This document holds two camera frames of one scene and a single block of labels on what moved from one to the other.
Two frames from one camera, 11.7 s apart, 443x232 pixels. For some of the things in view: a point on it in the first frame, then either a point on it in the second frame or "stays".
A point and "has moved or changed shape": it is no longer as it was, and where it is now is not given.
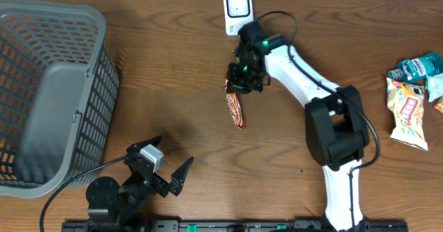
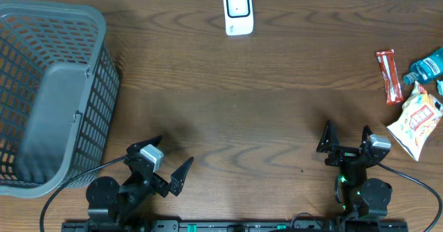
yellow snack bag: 407,102 has moved or changed shape
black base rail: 154,226 stays
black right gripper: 234,85 to 344,154
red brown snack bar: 234,106 to 394,92
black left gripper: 163,189 stays
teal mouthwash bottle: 410,70 has moved or changed shape
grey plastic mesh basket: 59,91 stays
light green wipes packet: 434,86 has moved or changed shape
